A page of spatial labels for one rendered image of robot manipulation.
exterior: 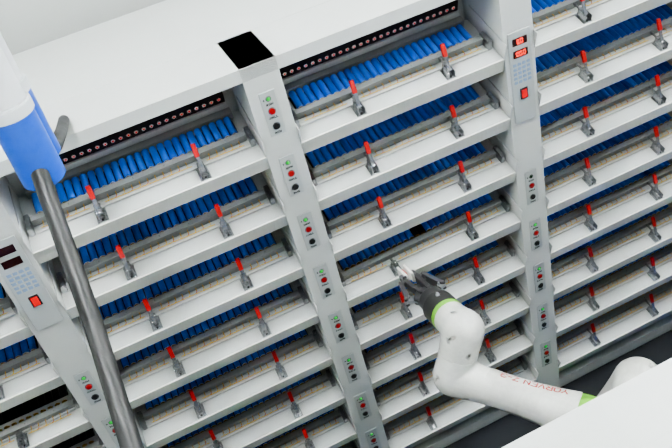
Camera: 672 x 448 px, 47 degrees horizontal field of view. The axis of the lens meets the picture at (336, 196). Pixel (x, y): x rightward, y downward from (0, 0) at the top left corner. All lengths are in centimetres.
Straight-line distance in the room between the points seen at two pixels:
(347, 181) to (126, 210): 59
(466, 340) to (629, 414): 102
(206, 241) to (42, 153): 99
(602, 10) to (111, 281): 153
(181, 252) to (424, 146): 72
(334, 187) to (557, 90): 72
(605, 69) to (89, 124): 147
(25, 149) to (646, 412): 84
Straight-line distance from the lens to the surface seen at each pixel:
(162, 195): 194
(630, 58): 249
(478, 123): 223
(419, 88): 207
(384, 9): 195
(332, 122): 200
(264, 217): 206
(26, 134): 111
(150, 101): 183
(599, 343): 311
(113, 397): 96
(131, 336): 218
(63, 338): 212
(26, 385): 223
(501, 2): 209
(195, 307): 217
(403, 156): 215
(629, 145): 271
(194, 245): 206
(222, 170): 195
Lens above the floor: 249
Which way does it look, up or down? 35 degrees down
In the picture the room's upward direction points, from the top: 15 degrees counter-clockwise
